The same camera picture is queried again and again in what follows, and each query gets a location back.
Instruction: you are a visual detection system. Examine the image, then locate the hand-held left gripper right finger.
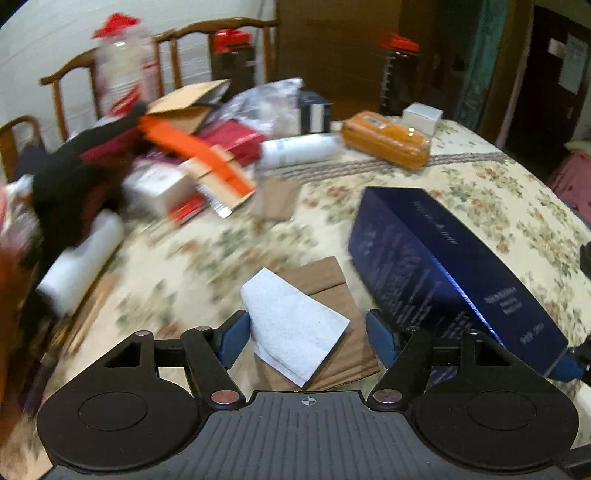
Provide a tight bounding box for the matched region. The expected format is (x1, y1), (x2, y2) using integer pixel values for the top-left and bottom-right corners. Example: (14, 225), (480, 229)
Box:
(366, 310), (514, 409)

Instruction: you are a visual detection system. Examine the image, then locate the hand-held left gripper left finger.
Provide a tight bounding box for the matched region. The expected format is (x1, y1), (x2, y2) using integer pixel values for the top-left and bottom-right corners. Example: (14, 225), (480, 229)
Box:
(104, 310), (251, 409)

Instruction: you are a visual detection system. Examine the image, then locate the white paper napkin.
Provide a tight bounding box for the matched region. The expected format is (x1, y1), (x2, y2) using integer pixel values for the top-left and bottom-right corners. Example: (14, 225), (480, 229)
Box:
(241, 268), (350, 388)

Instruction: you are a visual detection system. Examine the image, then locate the large brown cardboard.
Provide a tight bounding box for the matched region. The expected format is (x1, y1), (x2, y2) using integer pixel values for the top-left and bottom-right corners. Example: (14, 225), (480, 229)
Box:
(252, 256), (380, 391)

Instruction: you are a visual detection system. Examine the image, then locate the large blue box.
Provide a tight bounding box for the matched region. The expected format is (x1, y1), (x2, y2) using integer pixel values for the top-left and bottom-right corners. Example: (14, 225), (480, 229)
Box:
(347, 187), (570, 379)

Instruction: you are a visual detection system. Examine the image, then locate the floral cloth covered desktop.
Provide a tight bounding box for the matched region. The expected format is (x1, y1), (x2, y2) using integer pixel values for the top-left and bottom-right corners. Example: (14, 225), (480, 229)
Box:
(28, 115), (591, 462)

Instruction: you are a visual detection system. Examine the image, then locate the pink cushion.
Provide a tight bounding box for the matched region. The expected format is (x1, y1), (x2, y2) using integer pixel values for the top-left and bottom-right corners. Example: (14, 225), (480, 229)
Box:
(549, 150), (591, 217)

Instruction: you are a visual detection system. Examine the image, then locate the small red packet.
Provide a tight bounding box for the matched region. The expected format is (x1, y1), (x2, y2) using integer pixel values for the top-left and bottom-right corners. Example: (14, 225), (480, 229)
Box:
(168, 194), (208, 227)

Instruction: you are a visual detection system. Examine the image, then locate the small brown cardboard piece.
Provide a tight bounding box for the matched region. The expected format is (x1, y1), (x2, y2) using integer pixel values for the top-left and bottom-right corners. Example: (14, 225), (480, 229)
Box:
(252, 178), (301, 221)

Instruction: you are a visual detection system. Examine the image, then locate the white rectangular box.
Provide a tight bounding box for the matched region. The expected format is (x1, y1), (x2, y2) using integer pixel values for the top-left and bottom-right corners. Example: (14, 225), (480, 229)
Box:
(124, 166), (195, 217)

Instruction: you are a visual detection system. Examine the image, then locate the tan cardboard sleeve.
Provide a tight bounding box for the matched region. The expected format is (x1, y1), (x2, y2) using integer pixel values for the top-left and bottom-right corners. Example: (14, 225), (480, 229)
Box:
(185, 145), (257, 217)

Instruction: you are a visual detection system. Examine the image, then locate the white paper tube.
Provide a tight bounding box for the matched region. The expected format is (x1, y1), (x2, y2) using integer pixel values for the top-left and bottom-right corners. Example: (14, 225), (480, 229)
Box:
(37, 212), (125, 315)

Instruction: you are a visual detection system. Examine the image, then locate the white cylindrical bottle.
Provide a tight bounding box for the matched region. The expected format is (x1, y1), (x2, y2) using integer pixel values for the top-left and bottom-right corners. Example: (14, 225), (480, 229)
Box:
(261, 134), (342, 169)

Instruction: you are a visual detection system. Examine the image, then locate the red flat box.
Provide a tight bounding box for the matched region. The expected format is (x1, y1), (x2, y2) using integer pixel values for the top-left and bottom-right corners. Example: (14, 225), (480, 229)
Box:
(198, 119), (266, 164)

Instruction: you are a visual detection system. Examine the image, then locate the white paper notice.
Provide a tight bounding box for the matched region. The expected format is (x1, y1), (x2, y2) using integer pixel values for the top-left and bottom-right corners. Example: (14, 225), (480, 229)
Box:
(556, 34), (585, 95)

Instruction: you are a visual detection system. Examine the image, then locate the orange flat strip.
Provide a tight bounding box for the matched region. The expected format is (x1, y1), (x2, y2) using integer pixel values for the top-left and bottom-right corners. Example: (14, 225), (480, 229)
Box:
(139, 115), (257, 197)

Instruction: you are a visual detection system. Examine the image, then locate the orange wrapped package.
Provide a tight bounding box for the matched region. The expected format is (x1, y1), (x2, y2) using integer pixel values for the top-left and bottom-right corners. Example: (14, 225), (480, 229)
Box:
(341, 111), (432, 171)

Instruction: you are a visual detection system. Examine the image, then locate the small white cube box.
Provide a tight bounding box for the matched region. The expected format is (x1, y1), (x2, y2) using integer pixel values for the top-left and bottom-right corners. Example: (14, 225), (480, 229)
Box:
(402, 102), (444, 136)

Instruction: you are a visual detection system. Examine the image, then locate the black and red garment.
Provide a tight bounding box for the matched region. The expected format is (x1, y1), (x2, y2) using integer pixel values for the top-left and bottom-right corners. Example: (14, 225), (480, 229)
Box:
(14, 102), (153, 268)

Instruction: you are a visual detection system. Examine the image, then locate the green curtain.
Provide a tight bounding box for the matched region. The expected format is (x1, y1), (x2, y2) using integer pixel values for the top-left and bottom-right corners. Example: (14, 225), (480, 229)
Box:
(443, 0), (509, 130)

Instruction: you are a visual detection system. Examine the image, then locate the crumpled clear plastic bag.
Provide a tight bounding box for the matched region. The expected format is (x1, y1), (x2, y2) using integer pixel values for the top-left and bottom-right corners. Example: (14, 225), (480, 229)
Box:
(222, 78), (305, 139)

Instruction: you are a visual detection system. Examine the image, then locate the black and white box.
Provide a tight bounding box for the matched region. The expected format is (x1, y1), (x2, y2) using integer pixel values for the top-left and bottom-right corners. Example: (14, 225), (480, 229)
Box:
(298, 90), (332, 134)

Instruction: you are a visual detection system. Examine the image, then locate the brown kraft paper bag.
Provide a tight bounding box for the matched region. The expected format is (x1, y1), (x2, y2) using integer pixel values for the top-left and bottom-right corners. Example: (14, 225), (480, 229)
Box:
(148, 78), (232, 134)

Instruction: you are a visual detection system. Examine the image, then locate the dark jar with red lid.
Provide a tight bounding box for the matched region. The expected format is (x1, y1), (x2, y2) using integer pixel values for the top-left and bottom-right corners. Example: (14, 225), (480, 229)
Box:
(381, 33), (421, 116)
(210, 28), (257, 88)

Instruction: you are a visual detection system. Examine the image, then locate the red-topped bag of cups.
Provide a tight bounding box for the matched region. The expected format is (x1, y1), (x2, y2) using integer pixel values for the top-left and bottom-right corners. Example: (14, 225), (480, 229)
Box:
(92, 13), (158, 116)

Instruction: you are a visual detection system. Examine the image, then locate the wooden door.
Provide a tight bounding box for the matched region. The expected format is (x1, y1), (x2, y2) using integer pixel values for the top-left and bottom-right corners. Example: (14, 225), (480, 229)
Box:
(276, 0), (462, 121)

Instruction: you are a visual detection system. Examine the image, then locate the round-back wooden chair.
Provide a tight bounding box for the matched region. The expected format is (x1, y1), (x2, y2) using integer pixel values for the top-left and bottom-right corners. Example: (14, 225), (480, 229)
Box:
(0, 115), (44, 181)

